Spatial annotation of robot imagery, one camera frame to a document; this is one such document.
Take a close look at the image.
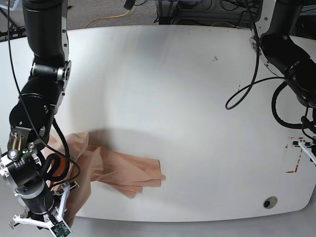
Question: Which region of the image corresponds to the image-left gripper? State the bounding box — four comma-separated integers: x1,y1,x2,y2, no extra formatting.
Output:
21,180,55,220

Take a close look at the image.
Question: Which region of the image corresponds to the peach T-shirt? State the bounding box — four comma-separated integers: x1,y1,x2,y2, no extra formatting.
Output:
44,132,166,229

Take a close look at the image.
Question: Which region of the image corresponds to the red tape rectangle marking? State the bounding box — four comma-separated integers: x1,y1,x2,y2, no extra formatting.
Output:
281,137,302,174

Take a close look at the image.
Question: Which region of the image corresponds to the image-left arm black cable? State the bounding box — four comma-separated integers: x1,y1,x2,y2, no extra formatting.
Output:
6,0,81,183

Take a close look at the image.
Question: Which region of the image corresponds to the image-left white wrist camera mount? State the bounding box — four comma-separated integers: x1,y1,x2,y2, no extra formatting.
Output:
9,182,79,237

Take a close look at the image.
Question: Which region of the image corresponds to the yellow cable on floor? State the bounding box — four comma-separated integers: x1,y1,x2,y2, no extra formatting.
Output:
85,8,129,29

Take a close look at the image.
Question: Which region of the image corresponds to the right table cable grommet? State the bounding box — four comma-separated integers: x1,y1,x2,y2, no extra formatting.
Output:
263,196,278,209

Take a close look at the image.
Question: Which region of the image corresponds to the image-right arm black cable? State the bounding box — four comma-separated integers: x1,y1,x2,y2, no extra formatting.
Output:
225,0,316,129

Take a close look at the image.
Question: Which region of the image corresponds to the image-right white wrist camera mount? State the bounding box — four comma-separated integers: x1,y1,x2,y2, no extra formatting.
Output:
290,137,316,173

